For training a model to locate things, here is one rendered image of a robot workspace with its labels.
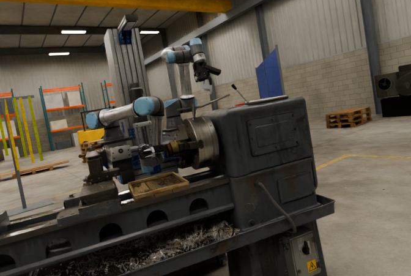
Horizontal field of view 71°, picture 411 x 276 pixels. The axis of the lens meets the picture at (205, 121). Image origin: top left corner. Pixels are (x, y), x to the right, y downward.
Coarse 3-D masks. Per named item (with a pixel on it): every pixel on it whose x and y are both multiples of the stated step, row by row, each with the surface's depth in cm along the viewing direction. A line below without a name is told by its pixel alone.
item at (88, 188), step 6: (84, 186) 160; (90, 186) 157; (96, 186) 154; (102, 186) 152; (108, 186) 149; (84, 192) 145; (90, 192) 143; (96, 192) 140; (102, 192) 141; (108, 192) 142; (84, 198) 138; (90, 198) 139; (96, 198) 140; (102, 198) 141; (108, 198) 142; (84, 204) 138
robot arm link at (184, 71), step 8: (176, 48) 222; (184, 48) 224; (184, 64) 226; (184, 72) 229; (184, 80) 231; (184, 88) 233; (184, 96) 235; (192, 96) 236; (184, 104) 235; (184, 112) 238
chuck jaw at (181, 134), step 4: (180, 128) 179; (184, 128) 180; (180, 132) 177; (184, 132) 178; (176, 136) 175; (180, 136) 176; (184, 136) 176; (176, 140) 174; (180, 140) 175; (184, 140) 177; (188, 140) 180
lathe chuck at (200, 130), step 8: (184, 120) 178; (192, 120) 170; (200, 120) 170; (192, 128) 166; (200, 128) 165; (208, 128) 166; (192, 136) 169; (200, 136) 163; (208, 136) 164; (208, 144) 164; (192, 152) 175; (200, 152) 163; (208, 152) 164; (192, 160) 178; (200, 160) 165; (200, 168) 173
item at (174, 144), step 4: (168, 144) 170; (172, 144) 169; (176, 144) 170; (168, 148) 168; (172, 148) 168; (176, 148) 169; (168, 152) 168; (172, 152) 170; (176, 152) 170; (168, 156) 171
